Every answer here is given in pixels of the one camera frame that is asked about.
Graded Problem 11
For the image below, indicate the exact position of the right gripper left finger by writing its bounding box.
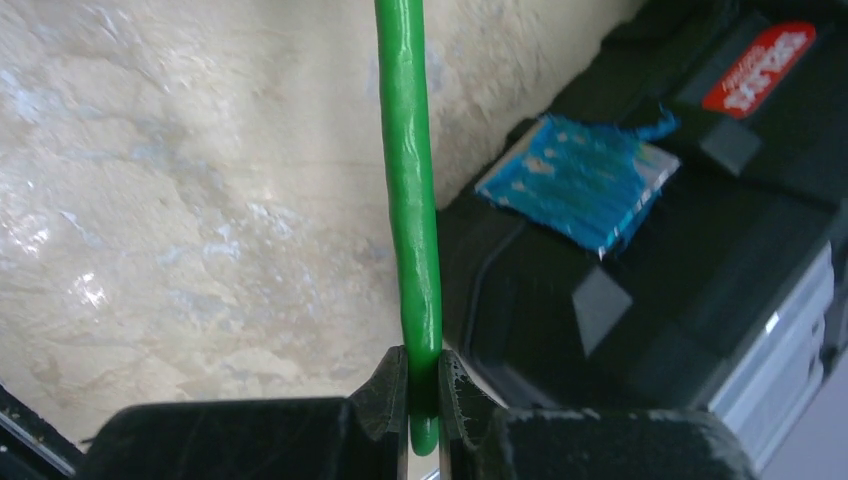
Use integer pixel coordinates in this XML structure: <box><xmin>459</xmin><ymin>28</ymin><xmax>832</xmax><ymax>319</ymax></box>
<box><xmin>349</xmin><ymin>346</ymin><xmax>409</xmax><ymax>479</ymax></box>

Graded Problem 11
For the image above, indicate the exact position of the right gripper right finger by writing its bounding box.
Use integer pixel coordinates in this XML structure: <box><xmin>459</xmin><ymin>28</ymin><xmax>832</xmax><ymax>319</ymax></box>
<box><xmin>438</xmin><ymin>350</ymin><xmax>507</xmax><ymax>479</ymax></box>

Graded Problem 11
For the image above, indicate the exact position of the green fake bean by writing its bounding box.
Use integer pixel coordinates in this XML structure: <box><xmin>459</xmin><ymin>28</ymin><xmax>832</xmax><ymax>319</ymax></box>
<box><xmin>375</xmin><ymin>1</ymin><xmax>443</xmax><ymax>456</ymax></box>

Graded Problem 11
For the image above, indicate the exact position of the black Delixi toolbox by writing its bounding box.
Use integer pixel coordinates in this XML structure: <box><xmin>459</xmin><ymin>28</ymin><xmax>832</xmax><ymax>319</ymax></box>
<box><xmin>438</xmin><ymin>1</ymin><xmax>847</xmax><ymax>479</ymax></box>

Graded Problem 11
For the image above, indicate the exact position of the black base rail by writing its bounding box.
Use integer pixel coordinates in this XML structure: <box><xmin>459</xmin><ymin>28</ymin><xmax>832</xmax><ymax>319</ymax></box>
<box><xmin>1</xmin><ymin>387</ymin><xmax>84</xmax><ymax>480</ymax></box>

